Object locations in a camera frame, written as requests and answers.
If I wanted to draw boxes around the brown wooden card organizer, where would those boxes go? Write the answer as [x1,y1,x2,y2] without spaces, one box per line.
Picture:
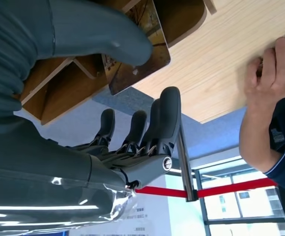
[13,0,217,126]

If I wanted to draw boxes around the red barrier belt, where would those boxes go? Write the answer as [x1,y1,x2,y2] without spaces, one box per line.
[134,185,189,199]
[197,177,279,199]

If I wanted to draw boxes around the white printed notice sheet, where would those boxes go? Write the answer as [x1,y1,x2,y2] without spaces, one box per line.
[70,176,173,236]

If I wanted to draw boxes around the chrome stanchion post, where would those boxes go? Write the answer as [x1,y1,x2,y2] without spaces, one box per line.
[176,123,199,203]

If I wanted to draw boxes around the dark window frame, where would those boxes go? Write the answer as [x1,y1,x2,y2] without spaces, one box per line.
[167,155,285,236]

